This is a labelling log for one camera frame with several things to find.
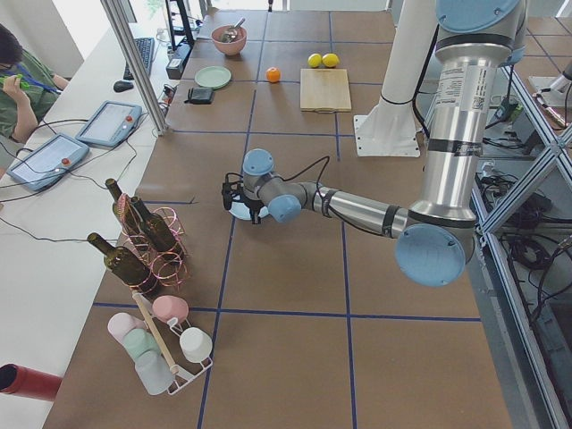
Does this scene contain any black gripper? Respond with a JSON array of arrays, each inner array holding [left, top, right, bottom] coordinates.
[[222, 172, 262, 224]]

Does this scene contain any orange fruit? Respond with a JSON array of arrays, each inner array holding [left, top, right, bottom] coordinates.
[[265, 67, 282, 83]]

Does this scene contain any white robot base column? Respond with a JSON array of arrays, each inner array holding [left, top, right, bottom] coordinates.
[[354, 0, 437, 157]]

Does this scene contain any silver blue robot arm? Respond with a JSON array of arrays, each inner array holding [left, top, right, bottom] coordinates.
[[222, 1, 527, 287]]

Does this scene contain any blue plate under gripper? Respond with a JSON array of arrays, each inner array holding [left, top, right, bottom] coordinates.
[[230, 201, 269, 221]]

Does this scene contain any green plate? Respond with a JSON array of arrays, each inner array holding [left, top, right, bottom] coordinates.
[[194, 66, 231, 89]]

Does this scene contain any dark glass bottle middle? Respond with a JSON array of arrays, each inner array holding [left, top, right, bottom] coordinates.
[[130, 196, 182, 255]]

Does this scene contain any dark glass bottle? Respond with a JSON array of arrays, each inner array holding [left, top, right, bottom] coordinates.
[[130, 196, 182, 255], [105, 178, 140, 237], [87, 232, 160, 298]]

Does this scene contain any black wallet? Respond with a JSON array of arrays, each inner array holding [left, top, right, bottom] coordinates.
[[184, 87, 215, 105]]

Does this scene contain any dark glass bottle back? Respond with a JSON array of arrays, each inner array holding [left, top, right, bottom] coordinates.
[[105, 178, 140, 237]]

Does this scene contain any dark glass bottle front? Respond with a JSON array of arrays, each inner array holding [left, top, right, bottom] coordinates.
[[87, 232, 160, 298]]

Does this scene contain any wooden cutting board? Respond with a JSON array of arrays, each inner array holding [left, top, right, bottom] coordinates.
[[300, 69, 352, 113]]

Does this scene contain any blue teach pendant far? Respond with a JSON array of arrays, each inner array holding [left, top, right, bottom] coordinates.
[[76, 100, 142, 147]]

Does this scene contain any blue teach pendant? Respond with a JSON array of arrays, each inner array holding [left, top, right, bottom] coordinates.
[[7, 133, 89, 191], [76, 100, 142, 147]]

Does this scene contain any pink bowl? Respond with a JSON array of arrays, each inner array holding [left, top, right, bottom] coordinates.
[[211, 25, 247, 55]]

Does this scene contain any black computer mouse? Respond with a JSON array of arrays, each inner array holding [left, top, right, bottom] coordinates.
[[113, 80, 134, 93]]

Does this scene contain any yellow lemon left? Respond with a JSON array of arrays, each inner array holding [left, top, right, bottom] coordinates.
[[307, 53, 323, 69]]

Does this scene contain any yellow lemon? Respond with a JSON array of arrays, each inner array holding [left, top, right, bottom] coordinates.
[[307, 53, 323, 69], [322, 53, 340, 68]]

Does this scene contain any metal spoon in bowl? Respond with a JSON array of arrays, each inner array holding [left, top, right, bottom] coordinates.
[[219, 17, 246, 43]]

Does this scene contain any white plastic cup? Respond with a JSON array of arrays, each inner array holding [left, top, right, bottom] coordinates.
[[180, 327, 213, 363]]

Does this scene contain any yellow lemon right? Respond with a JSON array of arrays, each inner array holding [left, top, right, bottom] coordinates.
[[322, 53, 340, 68]]

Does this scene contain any black keyboard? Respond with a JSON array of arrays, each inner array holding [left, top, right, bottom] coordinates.
[[122, 37, 156, 82]]

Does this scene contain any light pink plastic cup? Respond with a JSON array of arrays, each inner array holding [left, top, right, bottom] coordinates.
[[107, 312, 147, 343]]

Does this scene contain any green plastic cup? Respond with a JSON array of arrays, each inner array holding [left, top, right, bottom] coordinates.
[[122, 328, 161, 361]]

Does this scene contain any blue teach pendant near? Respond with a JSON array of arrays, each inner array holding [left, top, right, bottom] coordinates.
[[7, 133, 89, 191]]

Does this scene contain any grey-blue plastic cup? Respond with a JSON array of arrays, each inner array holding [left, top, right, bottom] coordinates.
[[135, 350, 175, 395]]

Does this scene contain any person in green shirt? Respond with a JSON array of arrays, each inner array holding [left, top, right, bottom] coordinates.
[[0, 23, 70, 173]]

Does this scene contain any red cylinder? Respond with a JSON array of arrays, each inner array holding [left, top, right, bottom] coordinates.
[[1, 364, 63, 401]]

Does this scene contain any copper wire bottle rack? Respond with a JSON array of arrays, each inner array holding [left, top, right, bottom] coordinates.
[[122, 203, 189, 291]]

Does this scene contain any white wire cup rack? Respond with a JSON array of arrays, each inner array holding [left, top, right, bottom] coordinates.
[[141, 294, 213, 396]]

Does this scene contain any aluminium frame post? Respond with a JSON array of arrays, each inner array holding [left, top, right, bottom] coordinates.
[[100, 0, 168, 136]]

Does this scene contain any wooden rack handle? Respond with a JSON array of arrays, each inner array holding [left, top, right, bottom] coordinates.
[[132, 293, 179, 374]]

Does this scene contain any aluminium table frame rail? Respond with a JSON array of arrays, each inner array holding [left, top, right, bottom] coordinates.
[[473, 68, 571, 428]]

